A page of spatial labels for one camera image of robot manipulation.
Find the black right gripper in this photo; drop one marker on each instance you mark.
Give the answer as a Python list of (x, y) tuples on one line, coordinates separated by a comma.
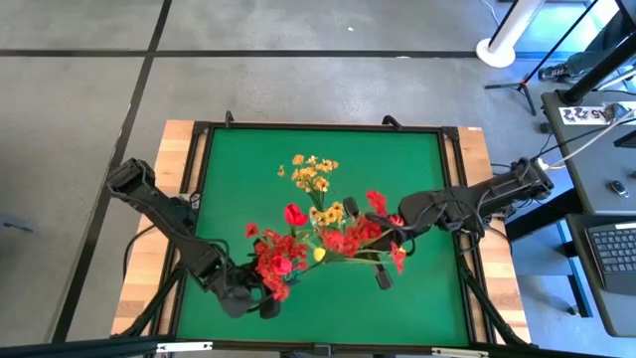
[(405, 233)]

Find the red flower bunch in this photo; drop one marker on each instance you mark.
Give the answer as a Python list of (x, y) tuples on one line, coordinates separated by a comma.
[(268, 258), (348, 238)]

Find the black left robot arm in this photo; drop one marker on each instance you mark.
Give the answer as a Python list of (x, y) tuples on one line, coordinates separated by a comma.
[(164, 219)]

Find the black aluminium table frame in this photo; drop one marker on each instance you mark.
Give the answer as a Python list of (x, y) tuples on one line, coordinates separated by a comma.
[(248, 343)]

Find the black tripod stand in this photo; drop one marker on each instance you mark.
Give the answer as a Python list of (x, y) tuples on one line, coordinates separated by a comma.
[(523, 85)]

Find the green table mat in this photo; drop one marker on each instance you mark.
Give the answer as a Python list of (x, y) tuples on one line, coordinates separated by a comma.
[(348, 318)]

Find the blue glass vase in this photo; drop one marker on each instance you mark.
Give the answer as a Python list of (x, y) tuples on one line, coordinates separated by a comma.
[(293, 281)]

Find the white handwritten label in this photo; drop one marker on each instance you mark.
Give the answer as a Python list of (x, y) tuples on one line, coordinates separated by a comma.
[(581, 114)]

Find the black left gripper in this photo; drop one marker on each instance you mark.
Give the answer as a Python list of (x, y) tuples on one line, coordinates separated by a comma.
[(238, 296)]

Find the dark grey side desk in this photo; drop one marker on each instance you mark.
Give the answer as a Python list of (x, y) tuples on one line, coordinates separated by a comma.
[(586, 308)]

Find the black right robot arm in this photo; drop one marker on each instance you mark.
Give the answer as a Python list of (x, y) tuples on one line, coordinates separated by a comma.
[(477, 199)]

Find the black key fob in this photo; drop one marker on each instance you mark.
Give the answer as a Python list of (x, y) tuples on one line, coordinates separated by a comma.
[(618, 188)]

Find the person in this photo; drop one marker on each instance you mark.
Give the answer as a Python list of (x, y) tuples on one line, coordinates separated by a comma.
[(556, 73)]

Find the black keyboard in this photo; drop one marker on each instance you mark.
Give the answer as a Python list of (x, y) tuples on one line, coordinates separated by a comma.
[(616, 248)]

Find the thick black stand pole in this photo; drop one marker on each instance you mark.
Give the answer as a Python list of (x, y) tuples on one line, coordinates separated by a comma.
[(601, 69)]

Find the grey floor object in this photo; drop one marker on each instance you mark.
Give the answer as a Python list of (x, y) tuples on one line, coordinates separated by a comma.
[(17, 225)]

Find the silver aluminium bracket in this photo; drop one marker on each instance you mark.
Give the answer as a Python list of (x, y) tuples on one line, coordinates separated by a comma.
[(184, 347), (459, 352)]

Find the black clamp hook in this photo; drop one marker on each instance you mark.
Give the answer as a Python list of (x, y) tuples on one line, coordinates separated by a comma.
[(229, 119), (392, 122)]

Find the white pole with round base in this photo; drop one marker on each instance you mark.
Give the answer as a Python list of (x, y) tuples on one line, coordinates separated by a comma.
[(497, 52)]

